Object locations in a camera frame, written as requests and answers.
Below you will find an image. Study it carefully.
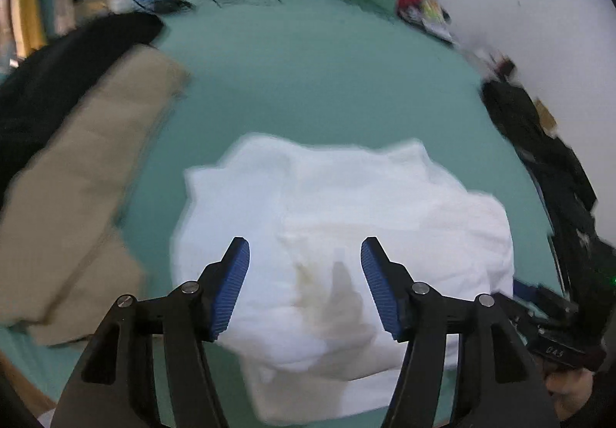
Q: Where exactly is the black garment pile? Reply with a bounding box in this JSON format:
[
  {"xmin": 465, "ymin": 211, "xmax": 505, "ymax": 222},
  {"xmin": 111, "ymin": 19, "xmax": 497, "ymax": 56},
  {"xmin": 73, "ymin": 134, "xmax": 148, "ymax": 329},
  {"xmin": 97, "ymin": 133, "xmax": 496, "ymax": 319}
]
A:
[{"xmin": 1, "ymin": 12, "xmax": 164, "ymax": 182}]

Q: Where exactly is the green bed sheet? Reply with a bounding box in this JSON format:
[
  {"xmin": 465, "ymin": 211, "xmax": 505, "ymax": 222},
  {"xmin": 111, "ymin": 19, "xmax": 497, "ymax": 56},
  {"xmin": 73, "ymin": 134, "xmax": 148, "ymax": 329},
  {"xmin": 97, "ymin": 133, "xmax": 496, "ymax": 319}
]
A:
[{"xmin": 121, "ymin": 0, "xmax": 556, "ymax": 294}]

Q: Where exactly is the bedside clutter pile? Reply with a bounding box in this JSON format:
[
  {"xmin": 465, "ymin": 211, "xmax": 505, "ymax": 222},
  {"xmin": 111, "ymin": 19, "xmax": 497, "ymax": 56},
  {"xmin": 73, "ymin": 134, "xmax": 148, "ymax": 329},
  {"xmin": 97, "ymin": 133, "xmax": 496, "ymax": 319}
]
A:
[{"xmin": 399, "ymin": 0, "xmax": 455, "ymax": 45}]

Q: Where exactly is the black charger with cable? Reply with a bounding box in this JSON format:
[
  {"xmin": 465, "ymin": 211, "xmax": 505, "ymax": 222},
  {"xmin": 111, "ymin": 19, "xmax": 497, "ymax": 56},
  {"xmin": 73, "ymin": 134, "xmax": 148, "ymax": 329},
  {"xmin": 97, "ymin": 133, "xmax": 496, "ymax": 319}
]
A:
[{"xmin": 149, "ymin": 0, "xmax": 283, "ymax": 15}]

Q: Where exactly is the right hand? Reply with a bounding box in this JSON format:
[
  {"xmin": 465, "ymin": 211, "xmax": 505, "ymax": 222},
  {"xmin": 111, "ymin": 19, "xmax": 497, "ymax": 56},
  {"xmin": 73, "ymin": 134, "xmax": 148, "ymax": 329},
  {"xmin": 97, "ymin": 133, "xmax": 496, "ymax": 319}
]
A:
[{"xmin": 542, "ymin": 361, "xmax": 595, "ymax": 422}]

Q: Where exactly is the beige garment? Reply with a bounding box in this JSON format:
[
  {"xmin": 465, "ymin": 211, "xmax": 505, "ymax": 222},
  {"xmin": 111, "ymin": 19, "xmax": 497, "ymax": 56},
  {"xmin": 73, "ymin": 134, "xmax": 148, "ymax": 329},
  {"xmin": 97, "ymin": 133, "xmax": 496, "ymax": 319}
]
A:
[{"xmin": 1, "ymin": 46, "xmax": 188, "ymax": 346}]

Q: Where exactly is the yellow curtain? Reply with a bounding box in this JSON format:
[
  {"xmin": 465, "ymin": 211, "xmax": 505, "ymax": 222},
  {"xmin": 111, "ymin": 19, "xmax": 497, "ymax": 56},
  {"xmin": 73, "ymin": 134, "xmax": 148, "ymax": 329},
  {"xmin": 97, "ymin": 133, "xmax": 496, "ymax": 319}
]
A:
[{"xmin": 10, "ymin": 0, "xmax": 47, "ymax": 60}]

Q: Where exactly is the white hooded sweatshirt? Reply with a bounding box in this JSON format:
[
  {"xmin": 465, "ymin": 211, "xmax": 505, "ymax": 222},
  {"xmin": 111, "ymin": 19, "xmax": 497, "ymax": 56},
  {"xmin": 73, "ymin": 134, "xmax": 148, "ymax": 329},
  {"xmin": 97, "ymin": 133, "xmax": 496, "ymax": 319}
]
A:
[{"xmin": 170, "ymin": 135, "xmax": 514, "ymax": 426}]

